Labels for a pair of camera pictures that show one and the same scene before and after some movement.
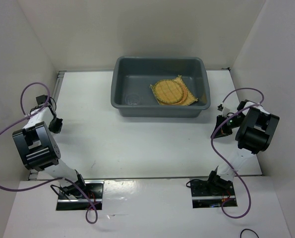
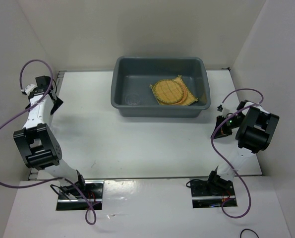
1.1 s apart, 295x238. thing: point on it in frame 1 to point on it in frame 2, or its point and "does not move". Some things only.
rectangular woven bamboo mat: x=190 y=97 does not move
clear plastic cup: x=132 y=99 does not move
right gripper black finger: x=219 y=119 does not move
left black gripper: x=56 y=129 to x=55 y=106
